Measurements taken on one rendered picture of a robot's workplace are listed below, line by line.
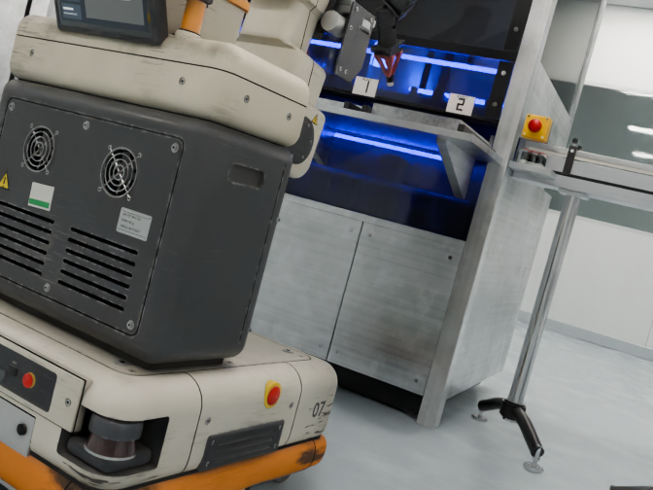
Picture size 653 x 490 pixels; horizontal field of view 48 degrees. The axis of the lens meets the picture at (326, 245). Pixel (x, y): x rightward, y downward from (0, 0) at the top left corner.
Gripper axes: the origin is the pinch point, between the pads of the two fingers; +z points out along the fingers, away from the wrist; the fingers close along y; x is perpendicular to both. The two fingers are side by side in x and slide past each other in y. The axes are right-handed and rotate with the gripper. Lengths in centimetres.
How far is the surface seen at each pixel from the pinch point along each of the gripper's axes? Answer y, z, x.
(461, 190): -3.7, 33.4, -25.4
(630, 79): 466, 157, 56
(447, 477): -69, 81, -54
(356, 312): -27, 74, 2
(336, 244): -18, 55, 15
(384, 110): -22.4, 2.5, -12.0
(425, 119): -21.1, 4.0, -24.2
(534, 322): -2, 77, -50
